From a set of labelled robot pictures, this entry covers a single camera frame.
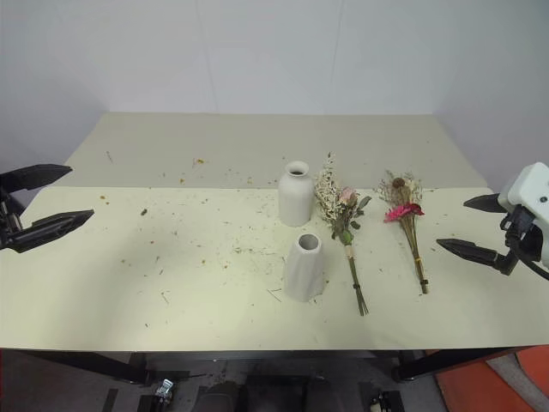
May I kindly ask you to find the dried pink rose bouquet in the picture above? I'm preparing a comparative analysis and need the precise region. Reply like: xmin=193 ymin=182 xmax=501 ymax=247
xmin=314 ymin=150 xmax=373 ymax=318

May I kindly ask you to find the white faceted ceramic vase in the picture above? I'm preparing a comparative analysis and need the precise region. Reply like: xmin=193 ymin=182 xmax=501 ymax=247
xmin=283 ymin=233 xmax=329 ymax=303

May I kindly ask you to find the black table frame bar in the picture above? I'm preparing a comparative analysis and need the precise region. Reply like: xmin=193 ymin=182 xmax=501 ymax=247
xmin=0 ymin=348 xmax=152 ymax=386
xmin=393 ymin=346 xmax=522 ymax=384

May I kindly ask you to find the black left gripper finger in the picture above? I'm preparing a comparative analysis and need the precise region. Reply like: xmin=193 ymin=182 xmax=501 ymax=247
xmin=0 ymin=164 xmax=73 ymax=193
xmin=0 ymin=209 xmax=95 ymax=254

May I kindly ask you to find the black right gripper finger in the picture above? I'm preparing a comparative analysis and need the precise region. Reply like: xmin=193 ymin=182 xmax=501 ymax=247
xmin=462 ymin=193 xmax=512 ymax=213
xmin=436 ymin=238 xmax=519 ymax=276

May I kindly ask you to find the white round bottle vase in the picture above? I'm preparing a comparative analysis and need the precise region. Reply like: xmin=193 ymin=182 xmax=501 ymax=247
xmin=277 ymin=161 xmax=313 ymax=227

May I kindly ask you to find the dried red daisy bouquet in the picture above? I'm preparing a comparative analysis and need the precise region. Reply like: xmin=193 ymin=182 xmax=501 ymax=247
xmin=373 ymin=169 xmax=431 ymax=296

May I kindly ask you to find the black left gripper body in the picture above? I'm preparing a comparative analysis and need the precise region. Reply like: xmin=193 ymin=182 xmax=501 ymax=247
xmin=0 ymin=185 xmax=23 ymax=242

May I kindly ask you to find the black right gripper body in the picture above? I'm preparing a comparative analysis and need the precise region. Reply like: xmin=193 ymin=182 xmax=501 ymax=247
xmin=499 ymin=204 xmax=545 ymax=262

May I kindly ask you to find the orange floor mat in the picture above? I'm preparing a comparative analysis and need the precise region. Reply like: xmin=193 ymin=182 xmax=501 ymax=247
xmin=433 ymin=342 xmax=549 ymax=412

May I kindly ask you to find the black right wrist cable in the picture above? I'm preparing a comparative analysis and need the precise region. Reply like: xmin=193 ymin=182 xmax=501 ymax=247
xmin=518 ymin=251 xmax=549 ymax=282

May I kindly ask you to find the silver caster wheel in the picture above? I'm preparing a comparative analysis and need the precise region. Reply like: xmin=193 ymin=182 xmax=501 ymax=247
xmin=154 ymin=378 xmax=176 ymax=399

